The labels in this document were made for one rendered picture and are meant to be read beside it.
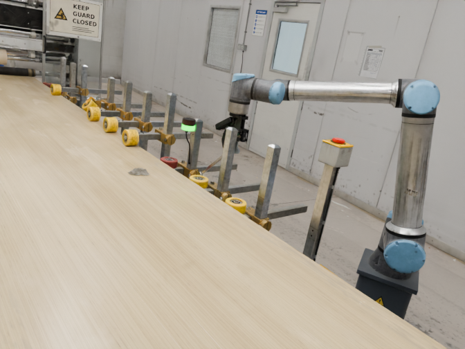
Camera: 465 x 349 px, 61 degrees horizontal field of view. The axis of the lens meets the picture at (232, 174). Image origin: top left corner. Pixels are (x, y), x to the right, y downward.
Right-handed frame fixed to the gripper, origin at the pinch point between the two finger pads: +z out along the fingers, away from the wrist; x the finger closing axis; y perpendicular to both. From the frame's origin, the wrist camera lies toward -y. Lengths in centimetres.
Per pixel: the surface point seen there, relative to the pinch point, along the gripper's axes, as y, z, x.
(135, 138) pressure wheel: -40.8, 2.8, -25.4
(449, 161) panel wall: -4, 20, 258
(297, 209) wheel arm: 31.7, 15.0, 16.5
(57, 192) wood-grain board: 4, 8, -74
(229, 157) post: 11.1, -3.3, -8.4
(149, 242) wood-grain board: 44, 8, -61
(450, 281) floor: 44, 99, 205
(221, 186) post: 10.5, 9.7, -9.6
